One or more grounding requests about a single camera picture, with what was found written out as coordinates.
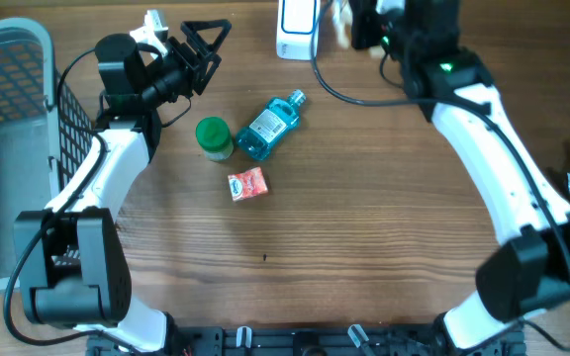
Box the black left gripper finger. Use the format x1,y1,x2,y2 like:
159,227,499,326
191,51,221,95
179,18,233,58

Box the green lid jar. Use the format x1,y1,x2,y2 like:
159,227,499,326
195,117,234,161

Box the blue mouthwash bottle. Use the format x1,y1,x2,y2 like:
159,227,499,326
236,89,307,161

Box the red tissue packet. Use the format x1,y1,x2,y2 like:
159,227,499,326
228,167,268,202

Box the beige plastic food pouch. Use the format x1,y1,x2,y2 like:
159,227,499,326
332,0,385,59

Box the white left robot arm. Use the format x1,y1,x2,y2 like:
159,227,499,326
7,13,232,355

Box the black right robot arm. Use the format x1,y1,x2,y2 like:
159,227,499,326
350,1,570,353

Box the white barcode scanner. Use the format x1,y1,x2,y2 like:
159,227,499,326
276,0,321,61

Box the grey plastic shopping basket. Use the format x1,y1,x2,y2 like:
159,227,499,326
0,18,91,293

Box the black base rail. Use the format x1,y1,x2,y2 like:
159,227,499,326
85,323,528,356

